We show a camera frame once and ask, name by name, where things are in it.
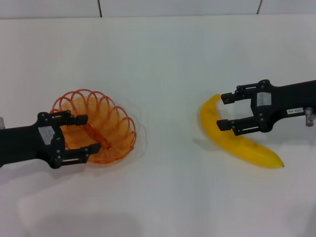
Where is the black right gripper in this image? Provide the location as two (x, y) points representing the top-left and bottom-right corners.
(216, 79), (316, 137)

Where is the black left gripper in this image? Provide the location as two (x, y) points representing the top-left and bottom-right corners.
(0, 111), (102, 170)

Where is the orange wire basket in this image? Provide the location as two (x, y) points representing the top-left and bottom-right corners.
(50, 88), (138, 165)

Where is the yellow banana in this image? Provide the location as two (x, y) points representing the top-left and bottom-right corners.
(199, 93), (285, 169)

